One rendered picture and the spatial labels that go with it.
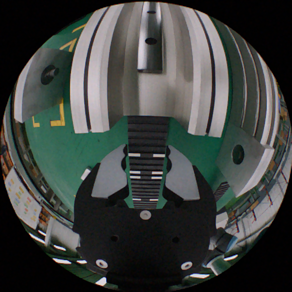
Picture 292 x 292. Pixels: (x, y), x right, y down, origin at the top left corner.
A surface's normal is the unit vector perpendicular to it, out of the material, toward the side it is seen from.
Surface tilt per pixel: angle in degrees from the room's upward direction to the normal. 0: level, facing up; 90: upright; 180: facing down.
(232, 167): 90
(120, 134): 0
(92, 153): 0
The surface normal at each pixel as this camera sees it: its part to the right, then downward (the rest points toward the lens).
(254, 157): -1.00, -0.03
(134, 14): -0.01, 0.50
